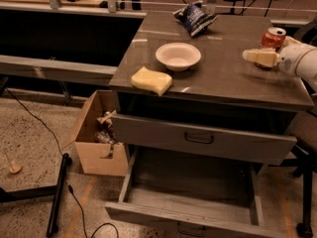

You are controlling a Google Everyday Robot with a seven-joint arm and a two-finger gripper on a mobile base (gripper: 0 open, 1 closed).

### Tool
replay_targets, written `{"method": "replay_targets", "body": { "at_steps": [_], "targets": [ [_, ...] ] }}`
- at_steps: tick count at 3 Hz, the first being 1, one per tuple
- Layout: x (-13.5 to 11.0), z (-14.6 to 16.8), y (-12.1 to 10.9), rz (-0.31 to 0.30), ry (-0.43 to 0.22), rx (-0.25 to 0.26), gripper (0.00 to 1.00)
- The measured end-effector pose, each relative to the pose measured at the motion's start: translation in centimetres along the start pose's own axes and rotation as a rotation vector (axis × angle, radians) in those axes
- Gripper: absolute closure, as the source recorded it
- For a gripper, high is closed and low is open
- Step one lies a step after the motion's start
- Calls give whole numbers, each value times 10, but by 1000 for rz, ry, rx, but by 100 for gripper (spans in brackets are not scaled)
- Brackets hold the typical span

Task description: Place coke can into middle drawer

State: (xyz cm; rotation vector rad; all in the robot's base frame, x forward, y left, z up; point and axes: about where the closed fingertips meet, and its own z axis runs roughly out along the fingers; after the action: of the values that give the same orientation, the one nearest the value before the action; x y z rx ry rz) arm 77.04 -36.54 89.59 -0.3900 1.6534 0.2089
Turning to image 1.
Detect grey drawer cabinet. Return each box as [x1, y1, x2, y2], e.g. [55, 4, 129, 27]
[108, 11, 315, 167]

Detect cardboard box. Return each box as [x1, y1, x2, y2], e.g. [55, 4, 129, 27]
[65, 90, 128, 177]

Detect grey metal bench beam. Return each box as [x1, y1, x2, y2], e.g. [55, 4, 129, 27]
[0, 55, 117, 86]

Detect grey top drawer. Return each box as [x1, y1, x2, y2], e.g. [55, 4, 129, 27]
[112, 114, 296, 165]

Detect blue chip bag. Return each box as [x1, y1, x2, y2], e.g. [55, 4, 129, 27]
[173, 0, 217, 38]

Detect white paper bowl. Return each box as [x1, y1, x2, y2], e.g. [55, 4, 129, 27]
[156, 43, 201, 71]

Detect crumpled wrappers in box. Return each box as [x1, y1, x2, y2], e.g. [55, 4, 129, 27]
[94, 111, 117, 144]

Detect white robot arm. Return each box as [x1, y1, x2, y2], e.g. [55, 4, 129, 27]
[243, 37, 317, 91]

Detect small wooden spinning top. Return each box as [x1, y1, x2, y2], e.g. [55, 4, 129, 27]
[4, 151, 22, 175]

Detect grey drawer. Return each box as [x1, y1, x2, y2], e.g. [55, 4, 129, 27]
[105, 147, 282, 238]
[112, 114, 296, 165]

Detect yellow sponge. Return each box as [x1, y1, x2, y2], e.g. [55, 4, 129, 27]
[131, 66, 172, 96]

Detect red coke can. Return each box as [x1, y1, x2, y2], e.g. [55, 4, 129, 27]
[257, 27, 286, 68]

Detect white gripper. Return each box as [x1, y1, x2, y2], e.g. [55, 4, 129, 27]
[243, 36, 314, 77]

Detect black floor cable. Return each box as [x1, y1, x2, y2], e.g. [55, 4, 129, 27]
[5, 88, 120, 238]

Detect grey middle drawer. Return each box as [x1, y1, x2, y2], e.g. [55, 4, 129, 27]
[105, 147, 282, 238]

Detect black stand leg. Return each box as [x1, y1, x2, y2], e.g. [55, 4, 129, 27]
[0, 153, 72, 238]

